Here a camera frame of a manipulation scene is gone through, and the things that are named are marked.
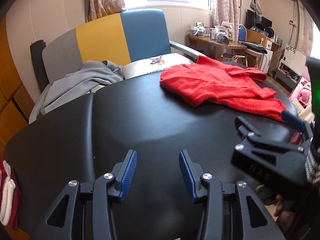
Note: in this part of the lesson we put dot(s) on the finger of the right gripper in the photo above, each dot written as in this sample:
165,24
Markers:
292,121
245,128

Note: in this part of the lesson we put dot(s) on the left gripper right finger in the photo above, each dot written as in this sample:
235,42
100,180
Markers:
203,188

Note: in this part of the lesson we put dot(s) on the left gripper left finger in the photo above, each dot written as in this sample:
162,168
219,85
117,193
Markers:
111,188

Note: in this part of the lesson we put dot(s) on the red knit sweater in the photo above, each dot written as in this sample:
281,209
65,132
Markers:
223,84

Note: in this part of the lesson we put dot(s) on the wooden chair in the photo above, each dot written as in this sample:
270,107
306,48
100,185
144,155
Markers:
254,52

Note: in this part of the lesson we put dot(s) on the wooden desk with clutter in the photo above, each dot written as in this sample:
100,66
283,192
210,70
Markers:
214,49

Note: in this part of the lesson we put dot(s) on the white printed cushion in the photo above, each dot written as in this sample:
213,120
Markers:
153,64

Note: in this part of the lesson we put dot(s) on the black monitor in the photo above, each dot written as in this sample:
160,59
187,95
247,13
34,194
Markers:
254,20

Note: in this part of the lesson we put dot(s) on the grey garment on sofa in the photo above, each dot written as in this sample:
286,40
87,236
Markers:
93,76

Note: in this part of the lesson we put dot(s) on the right patterned curtain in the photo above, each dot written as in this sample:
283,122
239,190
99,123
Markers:
227,11

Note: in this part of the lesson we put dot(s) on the grey yellow blue sofa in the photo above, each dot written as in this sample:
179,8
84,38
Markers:
120,38

